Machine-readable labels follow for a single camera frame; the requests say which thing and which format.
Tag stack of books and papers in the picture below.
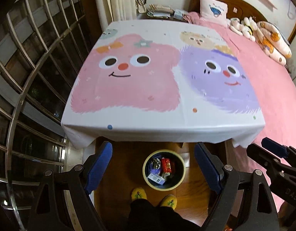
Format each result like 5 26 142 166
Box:
147 3 174 18

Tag cartoon printed tablecloth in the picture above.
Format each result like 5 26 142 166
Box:
61 19 266 149

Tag dark foil wrapper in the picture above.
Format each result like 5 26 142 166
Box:
151 157 163 170

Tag cream curtain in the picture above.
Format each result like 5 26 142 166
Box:
93 0 139 29

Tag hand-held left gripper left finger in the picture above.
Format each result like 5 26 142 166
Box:
28 141 113 231

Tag yellow bee plush toy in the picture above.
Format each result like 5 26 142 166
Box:
242 16 256 41

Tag dark wooden nightstand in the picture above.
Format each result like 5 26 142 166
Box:
138 13 189 22

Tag dark blue bin yellow rim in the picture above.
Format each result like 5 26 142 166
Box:
142 149 186 190

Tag white purple small box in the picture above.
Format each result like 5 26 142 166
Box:
147 172 167 186

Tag rolled cartoon bear quilt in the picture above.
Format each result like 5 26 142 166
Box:
256 20 292 66

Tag person's black trousers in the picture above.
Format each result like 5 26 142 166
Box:
125 198 201 231

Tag light blue tissue box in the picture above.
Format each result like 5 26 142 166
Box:
173 9 187 20

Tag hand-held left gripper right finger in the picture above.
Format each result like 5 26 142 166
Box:
194 142 279 231

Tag white pillow blue print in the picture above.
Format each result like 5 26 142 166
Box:
199 0 229 24

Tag carved wooden headboard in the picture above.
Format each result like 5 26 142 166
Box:
188 0 296 45

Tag purple plastic bag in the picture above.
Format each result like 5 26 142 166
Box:
148 162 161 176

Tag yellow embroidered slipper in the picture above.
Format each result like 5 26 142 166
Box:
160 195 178 208
131 188 148 201

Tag white plush toy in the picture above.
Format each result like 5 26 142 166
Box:
228 17 246 33

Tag red packet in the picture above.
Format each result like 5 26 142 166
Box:
161 157 175 174

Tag pink bed blanket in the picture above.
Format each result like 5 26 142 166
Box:
183 11 296 212

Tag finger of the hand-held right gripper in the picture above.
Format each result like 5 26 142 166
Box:
261 138 296 167
246 144 296 181

